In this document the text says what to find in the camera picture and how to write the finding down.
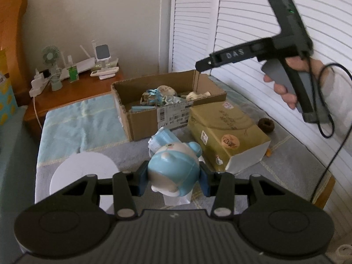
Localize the wooden nightstand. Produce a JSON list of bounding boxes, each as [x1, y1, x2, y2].
[[24, 70, 125, 142]]

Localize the blue surgical face mask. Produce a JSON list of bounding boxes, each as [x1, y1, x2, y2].
[[148, 127, 180, 157]]

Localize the person's right hand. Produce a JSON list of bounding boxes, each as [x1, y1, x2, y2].
[[261, 59, 325, 114]]

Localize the green small bottle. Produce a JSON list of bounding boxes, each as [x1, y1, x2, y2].
[[67, 55, 79, 82]]

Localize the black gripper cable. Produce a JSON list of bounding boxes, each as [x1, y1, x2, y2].
[[307, 56, 352, 203]]

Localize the gold tissue box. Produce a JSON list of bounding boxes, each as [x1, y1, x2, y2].
[[187, 101, 271, 175]]

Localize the cream cloth pouch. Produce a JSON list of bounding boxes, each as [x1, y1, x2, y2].
[[185, 91, 211, 101]]

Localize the blue white plush toy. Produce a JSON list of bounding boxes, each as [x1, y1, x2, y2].
[[147, 142, 202, 197]]

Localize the wooden headboard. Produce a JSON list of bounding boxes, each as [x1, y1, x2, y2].
[[1, 0, 30, 106]]

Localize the small green desk fan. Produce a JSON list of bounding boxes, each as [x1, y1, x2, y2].
[[42, 45, 63, 92]]

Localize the phone on white stand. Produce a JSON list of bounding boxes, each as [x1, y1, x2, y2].
[[95, 44, 111, 69]]

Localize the light blue drawstring pouch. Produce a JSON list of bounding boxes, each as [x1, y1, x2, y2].
[[140, 89, 186, 107]]

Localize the white remote control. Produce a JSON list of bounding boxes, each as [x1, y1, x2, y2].
[[90, 67, 119, 80]]

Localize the open cardboard box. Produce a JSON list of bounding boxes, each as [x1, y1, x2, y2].
[[111, 70, 227, 141]]

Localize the blue grey plaid blanket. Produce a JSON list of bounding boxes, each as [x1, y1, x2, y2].
[[35, 93, 325, 202]]

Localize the yellow blue snack bag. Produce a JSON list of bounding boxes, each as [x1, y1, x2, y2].
[[0, 49, 18, 126]]

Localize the white power strip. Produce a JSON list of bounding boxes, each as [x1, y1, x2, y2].
[[29, 69, 51, 98]]

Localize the white louvered closet doors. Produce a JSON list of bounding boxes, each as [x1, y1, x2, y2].
[[168, 0, 352, 256]]

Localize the brown hair scrunchie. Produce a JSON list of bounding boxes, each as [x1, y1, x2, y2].
[[257, 118, 275, 134]]

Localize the clear jar white lid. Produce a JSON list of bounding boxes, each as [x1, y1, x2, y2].
[[49, 152, 119, 195]]

